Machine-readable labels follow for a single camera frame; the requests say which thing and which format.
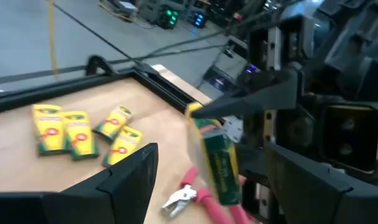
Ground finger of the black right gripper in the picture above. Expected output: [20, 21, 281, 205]
[191, 68, 300, 119]
[237, 144, 269, 184]

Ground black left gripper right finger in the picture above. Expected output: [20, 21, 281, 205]
[263, 141, 378, 224]

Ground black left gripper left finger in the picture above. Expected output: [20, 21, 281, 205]
[0, 142, 159, 224]

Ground pink handled pliers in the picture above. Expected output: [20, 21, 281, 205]
[160, 166, 236, 224]
[229, 175, 255, 224]

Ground black computer box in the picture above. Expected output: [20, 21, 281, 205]
[201, 55, 260, 96]

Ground device with blue lights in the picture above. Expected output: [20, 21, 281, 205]
[190, 11, 208, 29]

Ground computer with green lights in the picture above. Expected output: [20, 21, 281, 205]
[157, 4, 181, 30]

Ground silver metal bracket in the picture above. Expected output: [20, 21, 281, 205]
[222, 115, 244, 143]

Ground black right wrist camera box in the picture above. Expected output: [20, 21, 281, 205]
[319, 104, 378, 175]

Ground black cable bundle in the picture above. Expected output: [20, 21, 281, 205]
[109, 29, 236, 65]

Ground black aluminium table frame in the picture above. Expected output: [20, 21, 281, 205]
[0, 55, 214, 116]

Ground black hanging power cable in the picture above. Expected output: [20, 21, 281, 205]
[52, 2, 146, 67]

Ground yellow hanging cable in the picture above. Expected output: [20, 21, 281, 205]
[47, 0, 60, 79]

